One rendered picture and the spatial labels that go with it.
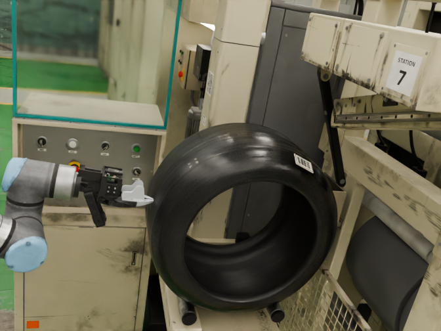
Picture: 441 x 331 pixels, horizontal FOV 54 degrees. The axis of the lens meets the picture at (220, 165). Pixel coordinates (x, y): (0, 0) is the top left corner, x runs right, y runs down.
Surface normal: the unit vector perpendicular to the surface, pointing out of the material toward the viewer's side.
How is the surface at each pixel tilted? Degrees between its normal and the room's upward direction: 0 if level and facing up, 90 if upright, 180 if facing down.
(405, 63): 90
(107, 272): 90
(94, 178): 90
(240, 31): 90
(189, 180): 61
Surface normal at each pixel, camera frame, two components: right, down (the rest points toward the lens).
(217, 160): -0.11, -0.35
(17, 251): 0.49, 0.43
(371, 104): -0.96, -0.07
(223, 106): 0.22, 0.39
